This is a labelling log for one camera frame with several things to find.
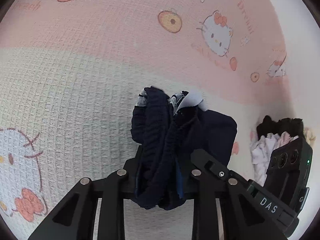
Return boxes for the navy shorts white stripes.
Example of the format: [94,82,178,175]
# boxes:
[131,87,237,210]

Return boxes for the white and dark clothes pile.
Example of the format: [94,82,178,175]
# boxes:
[250,115,316,186]

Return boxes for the pink cream Hello Kitty blanket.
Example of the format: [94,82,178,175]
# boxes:
[1,0,293,239]

